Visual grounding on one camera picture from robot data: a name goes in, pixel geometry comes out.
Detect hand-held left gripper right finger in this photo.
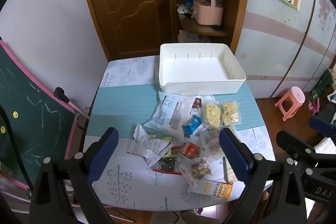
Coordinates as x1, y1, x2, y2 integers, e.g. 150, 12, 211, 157
218, 127, 307, 224

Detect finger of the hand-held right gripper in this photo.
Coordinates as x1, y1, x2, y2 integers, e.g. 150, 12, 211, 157
308, 103, 336, 136
276, 130, 319, 165

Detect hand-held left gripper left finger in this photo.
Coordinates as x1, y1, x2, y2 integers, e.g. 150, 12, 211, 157
28, 127, 120, 224

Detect clear beige cracker packet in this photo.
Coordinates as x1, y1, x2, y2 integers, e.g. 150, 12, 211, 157
199, 128, 226, 159

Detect clear red label snack packet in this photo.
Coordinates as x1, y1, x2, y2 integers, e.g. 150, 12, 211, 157
180, 142, 212, 186

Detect green yellow snack packet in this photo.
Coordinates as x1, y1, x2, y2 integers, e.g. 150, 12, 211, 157
157, 136, 181, 159

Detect white plastic bin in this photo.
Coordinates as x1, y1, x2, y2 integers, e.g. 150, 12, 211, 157
159, 43, 247, 95

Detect pale green flat packet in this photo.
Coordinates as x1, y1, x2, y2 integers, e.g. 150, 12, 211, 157
223, 156, 238, 182

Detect pink toy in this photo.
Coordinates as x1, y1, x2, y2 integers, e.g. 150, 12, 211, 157
308, 98, 321, 116

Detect white ribbed cloth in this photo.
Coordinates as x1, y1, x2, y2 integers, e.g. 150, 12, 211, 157
314, 138, 336, 155

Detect pink plastic stool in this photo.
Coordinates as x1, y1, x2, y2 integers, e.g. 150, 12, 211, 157
275, 86, 305, 121

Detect orange and white snack packet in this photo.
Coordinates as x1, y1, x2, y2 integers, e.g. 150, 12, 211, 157
187, 179, 234, 199

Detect green bag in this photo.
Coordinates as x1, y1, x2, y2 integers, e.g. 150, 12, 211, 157
310, 69, 335, 101

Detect crumpled white snack packet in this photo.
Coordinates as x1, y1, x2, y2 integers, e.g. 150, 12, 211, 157
128, 123, 174, 168

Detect yellow rice cake packet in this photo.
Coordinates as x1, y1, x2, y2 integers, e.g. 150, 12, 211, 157
201, 99, 223, 130
221, 101, 241, 126

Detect small blue snack packet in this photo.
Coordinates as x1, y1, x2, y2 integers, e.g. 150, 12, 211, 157
182, 114, 202, 138

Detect dark red snack packet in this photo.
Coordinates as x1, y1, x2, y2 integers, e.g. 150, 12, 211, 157
152, 156, 183, 176

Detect black clamp knob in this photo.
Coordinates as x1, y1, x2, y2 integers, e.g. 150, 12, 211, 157
54, 87, 71, 104

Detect large white snack bag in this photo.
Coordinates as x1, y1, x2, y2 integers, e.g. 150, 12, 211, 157
143, 92, 204, 138

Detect floral sliding wardrobe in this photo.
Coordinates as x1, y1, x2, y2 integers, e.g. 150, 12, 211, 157
234, 0, 336, 99

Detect folded pink cloths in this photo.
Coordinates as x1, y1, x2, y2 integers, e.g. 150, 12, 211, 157
178, 29, 212, 43

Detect wooden corner shelf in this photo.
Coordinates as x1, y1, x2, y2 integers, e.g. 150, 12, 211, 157
171, 0, 251, 56

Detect brown wooden door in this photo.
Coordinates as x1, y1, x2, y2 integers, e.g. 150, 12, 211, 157
77, 0, 175, 62

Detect small toys cluster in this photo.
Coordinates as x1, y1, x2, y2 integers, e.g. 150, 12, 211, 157
176, 0, 195, 18

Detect green chalkboard with pink frame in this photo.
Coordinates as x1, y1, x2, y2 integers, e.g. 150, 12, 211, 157
0, 38, 90, 189

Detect pink basket with handle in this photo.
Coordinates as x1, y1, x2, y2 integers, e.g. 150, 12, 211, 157
193, 0, 224, 26

